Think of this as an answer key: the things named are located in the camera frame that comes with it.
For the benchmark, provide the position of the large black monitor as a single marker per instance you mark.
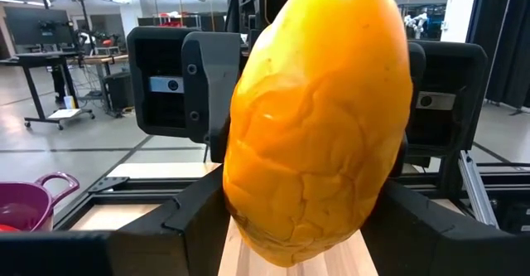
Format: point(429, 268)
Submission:
point(25, 27)

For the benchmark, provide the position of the purple plastic colander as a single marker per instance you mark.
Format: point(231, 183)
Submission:
point(25, 201)

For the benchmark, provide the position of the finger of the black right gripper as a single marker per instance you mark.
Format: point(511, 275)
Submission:
point(211, 81)
point(417, 85)

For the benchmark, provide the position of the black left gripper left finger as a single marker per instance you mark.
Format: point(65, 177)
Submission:
point(194, 247)

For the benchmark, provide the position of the black curtain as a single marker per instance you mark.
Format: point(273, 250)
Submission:
point(509, 40)

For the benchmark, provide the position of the white flat box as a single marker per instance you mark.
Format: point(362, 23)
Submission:
point(64, 113)

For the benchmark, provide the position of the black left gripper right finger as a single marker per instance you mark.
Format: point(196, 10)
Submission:
point(414, 247)

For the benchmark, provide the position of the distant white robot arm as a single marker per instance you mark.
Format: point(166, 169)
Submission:
point(416, 23)

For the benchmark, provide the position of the silver aluminium extrusion bar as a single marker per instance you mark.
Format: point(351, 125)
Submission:
point(476, 189)

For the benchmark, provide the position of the large black rolling desk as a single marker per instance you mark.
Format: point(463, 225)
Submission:
point(41, 60)

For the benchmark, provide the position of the large orange mango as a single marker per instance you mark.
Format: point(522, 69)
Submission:
point(314, 122)

